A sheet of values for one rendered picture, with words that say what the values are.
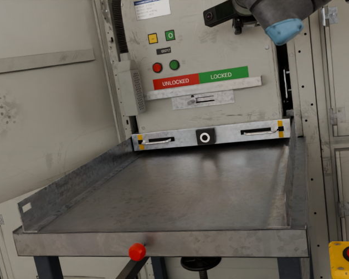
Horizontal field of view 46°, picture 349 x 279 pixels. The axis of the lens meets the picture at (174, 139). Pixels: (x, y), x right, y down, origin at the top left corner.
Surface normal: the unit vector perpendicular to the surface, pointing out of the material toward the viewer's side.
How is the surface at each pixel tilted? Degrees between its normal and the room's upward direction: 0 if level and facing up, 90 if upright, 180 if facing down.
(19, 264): 90
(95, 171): 90
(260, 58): 90
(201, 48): 90
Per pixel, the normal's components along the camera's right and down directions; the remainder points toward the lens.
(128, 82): -0.29, 0.24
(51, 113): 0.76, 0.01
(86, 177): 0.94, -0.09
